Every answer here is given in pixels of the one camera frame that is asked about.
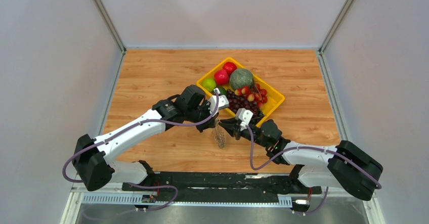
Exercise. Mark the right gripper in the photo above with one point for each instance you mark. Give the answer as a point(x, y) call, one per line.
point(233, 126)

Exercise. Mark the green netted melon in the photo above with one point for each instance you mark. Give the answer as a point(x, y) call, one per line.
point(241, 77)

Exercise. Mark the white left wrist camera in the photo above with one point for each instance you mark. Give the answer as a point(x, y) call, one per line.
point(217, 103)

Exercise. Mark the purple grape bunch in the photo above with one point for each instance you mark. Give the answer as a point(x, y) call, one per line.
point(257, 114)

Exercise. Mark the red apple near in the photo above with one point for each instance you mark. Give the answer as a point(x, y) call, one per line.
point(221, 77)

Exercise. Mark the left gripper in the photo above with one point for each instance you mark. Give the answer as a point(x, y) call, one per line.
point(209, 124)

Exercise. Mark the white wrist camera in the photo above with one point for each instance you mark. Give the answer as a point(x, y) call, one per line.
point(217, 103)
point(243, 117)

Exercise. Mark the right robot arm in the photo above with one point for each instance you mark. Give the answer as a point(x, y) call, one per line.
point(342, 166)

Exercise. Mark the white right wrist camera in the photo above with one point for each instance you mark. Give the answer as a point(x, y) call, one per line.
point(243, 117)

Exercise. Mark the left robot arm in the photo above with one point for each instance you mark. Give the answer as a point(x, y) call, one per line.
point(95, 159)

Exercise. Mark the red apple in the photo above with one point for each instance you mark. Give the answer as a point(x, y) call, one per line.
point(229, 67)
point(221, 77)

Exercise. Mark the yellow plastic tray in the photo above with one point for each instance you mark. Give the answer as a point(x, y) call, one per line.
point(275, 98)

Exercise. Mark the red apple far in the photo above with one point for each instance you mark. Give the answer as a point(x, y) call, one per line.
point(229, 67)

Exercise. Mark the dark green lime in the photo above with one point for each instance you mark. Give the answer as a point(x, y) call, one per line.
point(222, 91)

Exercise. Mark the light green apple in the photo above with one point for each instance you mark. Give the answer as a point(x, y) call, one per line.
point(209, 84)

